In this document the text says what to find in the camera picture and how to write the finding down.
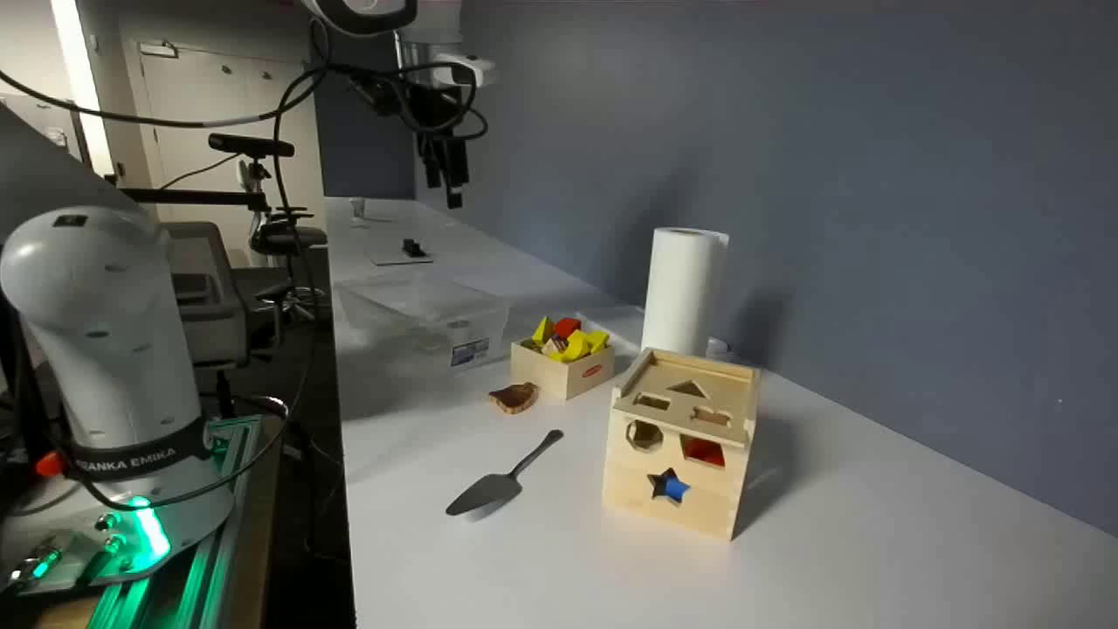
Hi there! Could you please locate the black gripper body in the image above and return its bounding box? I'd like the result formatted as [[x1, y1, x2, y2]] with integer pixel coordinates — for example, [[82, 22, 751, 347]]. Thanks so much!
[[403, 82, 478, 154]]

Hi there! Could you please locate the clear plastic storage bin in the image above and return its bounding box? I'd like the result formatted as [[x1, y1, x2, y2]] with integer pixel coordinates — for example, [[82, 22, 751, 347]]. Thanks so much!
[[336, 272, 517, 375]]

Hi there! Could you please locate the tray of colourful toy food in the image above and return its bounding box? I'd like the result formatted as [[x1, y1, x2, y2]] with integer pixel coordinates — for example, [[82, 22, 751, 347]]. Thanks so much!
[[505, 313, 618, 404]]

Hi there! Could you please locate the toy steak piece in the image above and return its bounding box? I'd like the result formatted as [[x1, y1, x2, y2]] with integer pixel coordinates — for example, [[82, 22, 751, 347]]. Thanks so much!
[[485, 378, 541, 415]]

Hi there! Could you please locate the white paper towel roll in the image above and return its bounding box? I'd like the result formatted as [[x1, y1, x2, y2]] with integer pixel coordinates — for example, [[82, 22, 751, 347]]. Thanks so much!
[[638, 224, 733, 361]]

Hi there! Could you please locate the grey electronics box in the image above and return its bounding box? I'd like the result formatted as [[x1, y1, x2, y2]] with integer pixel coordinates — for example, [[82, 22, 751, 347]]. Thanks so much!
[[159, 219, 253, 378]]

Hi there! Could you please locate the wooden shape sorter cube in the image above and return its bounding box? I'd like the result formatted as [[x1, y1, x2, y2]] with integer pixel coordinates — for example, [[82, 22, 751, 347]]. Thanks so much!
[[602, 347, 765, 546]]

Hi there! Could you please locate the robot mounting stand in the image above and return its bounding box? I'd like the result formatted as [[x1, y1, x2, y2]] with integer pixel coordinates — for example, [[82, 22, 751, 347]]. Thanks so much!
[[0, 411, 290, 629]]

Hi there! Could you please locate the black stereo camera on stand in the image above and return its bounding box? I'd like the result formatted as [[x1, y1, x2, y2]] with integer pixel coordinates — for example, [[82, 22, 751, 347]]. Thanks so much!
[[207, 128, 332, 254]]

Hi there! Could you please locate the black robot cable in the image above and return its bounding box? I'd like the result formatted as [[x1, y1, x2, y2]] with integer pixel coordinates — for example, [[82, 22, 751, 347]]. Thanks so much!
[[0, 60, 493, 148]]

